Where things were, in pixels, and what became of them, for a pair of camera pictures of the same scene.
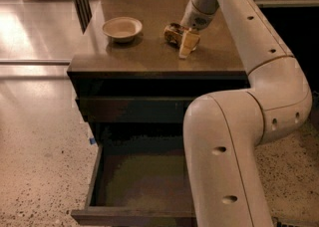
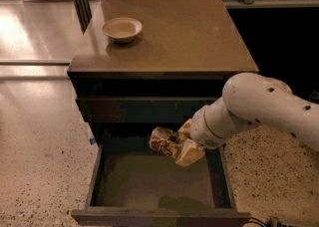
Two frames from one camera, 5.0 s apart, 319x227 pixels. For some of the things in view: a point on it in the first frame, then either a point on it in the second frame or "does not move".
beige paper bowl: x=122 y=29 does not move
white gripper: x=196 y=19 -> x=200 y=131
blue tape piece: x=92 y=140 does not move
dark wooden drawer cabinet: x=134 y=91 does not move
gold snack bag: x=173 y=33 -> x=164 y=140
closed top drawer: x=140 y=110 does not move
